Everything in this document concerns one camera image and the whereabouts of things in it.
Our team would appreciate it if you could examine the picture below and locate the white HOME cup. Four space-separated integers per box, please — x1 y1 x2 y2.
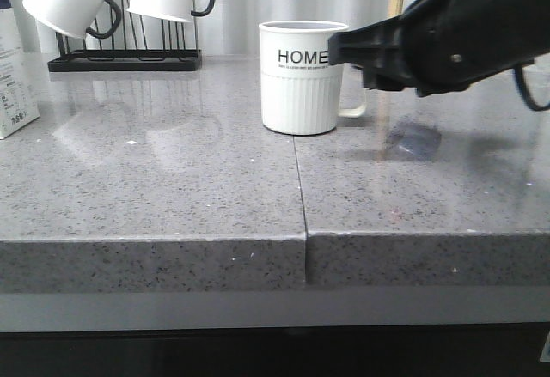
259 20 367 136

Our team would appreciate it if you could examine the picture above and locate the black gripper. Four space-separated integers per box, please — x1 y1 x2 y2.
328 0 549 96

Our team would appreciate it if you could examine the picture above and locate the black wire mug rack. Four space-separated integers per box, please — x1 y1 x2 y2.
47 0 202 72

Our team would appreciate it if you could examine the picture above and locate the black cable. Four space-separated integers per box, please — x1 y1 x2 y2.
513 64 550 112

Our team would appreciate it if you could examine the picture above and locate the blue white milk carton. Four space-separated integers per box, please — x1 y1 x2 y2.
1 0 40 139

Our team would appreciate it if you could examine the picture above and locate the white enamel mug left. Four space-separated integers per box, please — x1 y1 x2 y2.
22 0 123 40

